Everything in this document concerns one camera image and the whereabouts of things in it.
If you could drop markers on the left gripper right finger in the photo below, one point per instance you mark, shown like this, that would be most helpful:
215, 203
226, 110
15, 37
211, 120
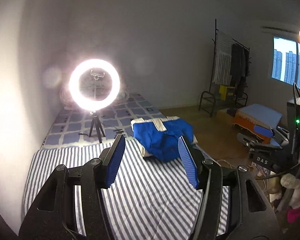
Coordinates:
232, 206

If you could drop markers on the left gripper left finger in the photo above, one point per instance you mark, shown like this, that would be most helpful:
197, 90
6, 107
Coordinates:
52, 214

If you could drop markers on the beige and blue work jacket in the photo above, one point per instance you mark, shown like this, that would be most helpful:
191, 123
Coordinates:
158, 137

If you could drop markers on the black clothes rack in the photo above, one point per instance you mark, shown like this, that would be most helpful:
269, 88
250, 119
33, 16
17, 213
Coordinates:
209, 100

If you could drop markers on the dark clothes on rack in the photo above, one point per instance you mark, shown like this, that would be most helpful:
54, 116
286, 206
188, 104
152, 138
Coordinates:
239, 68

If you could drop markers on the right hand in knit glove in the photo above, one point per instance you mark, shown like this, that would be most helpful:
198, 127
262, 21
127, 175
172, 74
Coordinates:
289, 181

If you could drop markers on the yellow box on rack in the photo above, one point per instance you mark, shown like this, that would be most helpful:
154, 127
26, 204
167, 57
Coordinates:
226, 92

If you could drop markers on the blue checkered bed cover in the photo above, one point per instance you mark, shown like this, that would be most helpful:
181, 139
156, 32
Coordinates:
78, 127

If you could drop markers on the window with city view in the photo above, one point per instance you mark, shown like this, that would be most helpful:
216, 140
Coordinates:
286, 61

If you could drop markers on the blue striped bed sheet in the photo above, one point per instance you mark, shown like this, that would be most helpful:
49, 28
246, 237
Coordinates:
149, 199

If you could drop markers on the striped cloth on rack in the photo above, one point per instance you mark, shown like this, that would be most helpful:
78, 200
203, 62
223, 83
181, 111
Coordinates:
221, 73

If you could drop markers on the black tripod stand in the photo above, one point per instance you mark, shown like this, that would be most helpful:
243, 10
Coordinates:
95, 123

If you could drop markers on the folded floral quilt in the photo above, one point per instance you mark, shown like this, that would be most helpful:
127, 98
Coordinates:
88, 91

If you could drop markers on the white ring light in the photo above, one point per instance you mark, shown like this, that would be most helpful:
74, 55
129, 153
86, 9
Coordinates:
81, 76

